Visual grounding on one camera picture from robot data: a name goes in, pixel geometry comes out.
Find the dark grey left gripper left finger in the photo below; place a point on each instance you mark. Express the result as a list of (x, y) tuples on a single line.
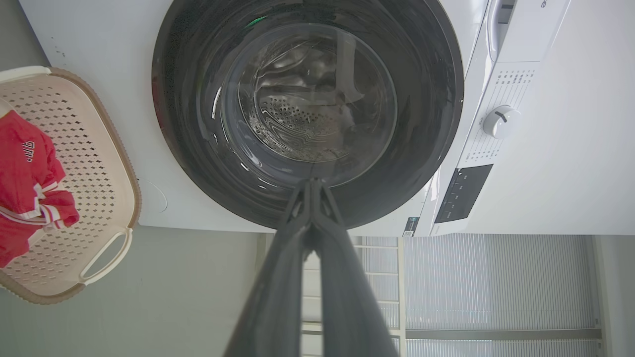
[(278, 302)]

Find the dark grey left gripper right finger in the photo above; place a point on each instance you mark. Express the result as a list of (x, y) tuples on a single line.
[(347, 302)]

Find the black round washer door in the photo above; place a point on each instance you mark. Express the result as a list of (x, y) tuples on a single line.
[(307, 99)]

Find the white front-load washing machine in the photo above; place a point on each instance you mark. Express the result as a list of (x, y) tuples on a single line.
[(545, 148)]

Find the black energy label sticker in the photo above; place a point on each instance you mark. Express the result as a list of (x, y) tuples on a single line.
[(411, 226)]

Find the white window blinds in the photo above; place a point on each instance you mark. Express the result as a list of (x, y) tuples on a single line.
[(496, 282)]

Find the black touch control panel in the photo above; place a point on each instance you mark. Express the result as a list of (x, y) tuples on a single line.
[(463, 193)]

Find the beige perforated laundry basket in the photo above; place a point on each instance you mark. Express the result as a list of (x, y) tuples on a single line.
[(84, 188)]

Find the white program dial knob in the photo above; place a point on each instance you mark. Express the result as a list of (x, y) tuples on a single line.
[(501, 121)]

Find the red garment with white trim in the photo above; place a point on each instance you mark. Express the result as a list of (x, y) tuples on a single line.
[(27, 183)]

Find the white detergent drawer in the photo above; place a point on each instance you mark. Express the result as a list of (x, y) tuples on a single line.
[(501, 25)]

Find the white window frame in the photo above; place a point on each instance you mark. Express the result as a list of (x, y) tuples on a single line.
[(392, 297)]

